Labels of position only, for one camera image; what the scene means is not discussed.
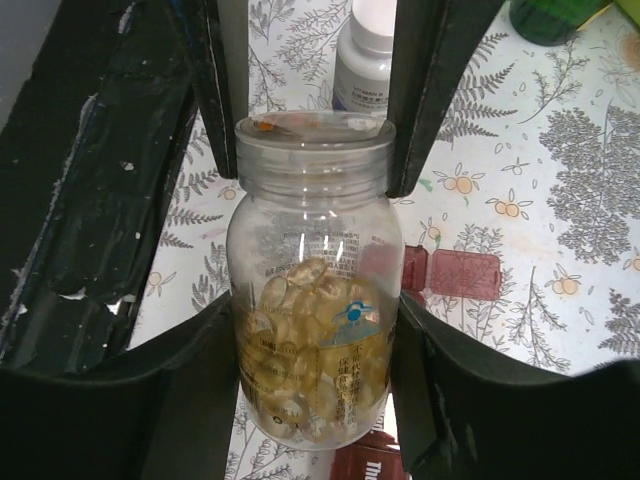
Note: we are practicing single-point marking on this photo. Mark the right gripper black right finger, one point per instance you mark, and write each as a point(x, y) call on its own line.
point(466, 411)

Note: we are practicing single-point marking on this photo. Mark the green plastic tray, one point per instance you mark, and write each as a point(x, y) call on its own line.
point(631, 8)

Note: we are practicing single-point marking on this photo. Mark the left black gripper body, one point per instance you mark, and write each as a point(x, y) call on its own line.
point(89, 157)

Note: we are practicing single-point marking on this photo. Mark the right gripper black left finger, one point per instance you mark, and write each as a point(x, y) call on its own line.
point(163, 410)

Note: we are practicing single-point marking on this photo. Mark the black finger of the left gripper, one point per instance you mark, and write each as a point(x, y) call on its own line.
point(433, 43)
point(215, 42)

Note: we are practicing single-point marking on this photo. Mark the floral table mat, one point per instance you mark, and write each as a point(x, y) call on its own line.
point(537, 163)

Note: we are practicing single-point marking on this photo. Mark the white vitamin pill bottle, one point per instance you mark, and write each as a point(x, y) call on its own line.
point(364, 57)

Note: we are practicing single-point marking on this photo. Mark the clear bottle of yellow capsules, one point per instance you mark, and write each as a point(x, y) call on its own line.
point(315, 257)

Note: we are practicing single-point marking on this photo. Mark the green glass bottle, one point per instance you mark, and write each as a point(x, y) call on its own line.
point(552, 22)

